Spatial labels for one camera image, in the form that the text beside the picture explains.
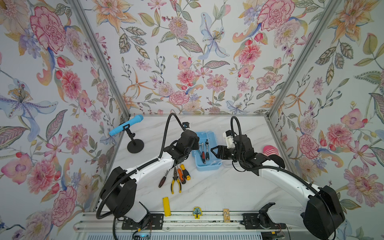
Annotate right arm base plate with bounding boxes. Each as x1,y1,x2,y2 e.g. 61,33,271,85
240,203,287,230

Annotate green handled screwdriver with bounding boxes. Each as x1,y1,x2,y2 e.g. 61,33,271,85
205,140,210,161

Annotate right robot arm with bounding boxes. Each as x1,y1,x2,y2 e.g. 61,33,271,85
211,135,346,240

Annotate blue toy microphone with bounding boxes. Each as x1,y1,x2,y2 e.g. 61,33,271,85
109,115,144,136

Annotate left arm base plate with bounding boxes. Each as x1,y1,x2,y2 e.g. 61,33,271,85
122,202,165,231

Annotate small wooden tag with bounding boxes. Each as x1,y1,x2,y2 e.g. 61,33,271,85
223,209,231,223

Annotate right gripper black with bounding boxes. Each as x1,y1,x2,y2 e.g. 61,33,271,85
210,145,245,165

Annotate black microphone stand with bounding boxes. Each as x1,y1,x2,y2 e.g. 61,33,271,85
125,128,145,154

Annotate light blue plastic toolbox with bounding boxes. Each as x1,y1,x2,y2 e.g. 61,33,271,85
192,131,222,172

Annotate orange handled screwdriver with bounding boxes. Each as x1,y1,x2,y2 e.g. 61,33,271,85
177,168,186,185

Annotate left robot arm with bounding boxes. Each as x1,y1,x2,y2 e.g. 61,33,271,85
96,130,200,227

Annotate right black corrugated cable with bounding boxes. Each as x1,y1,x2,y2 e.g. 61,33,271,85
229,115,340,240

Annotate black corrugated cable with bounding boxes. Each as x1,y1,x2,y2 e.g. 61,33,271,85
229,115,340,240
95,112,185,220

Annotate aluminium front rail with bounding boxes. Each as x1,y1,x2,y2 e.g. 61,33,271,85
74,211,308,235

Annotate tree sticker badge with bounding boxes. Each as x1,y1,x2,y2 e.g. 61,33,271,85
193,207,203,219

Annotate dark red handled pliers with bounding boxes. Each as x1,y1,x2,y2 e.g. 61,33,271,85
158,170,170,188

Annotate yellow handled pliers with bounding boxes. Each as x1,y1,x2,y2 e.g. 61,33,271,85
171,168,182,195

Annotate yellow rectangular block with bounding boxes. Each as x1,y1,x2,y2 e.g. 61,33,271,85
163,197,172,217

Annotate left black corrugated cable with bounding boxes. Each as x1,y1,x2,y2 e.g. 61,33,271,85
95,112,185,220

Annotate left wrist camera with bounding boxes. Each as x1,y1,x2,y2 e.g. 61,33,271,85
182,122,190,130

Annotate pink striped sock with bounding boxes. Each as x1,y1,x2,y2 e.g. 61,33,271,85
263,145,280,156

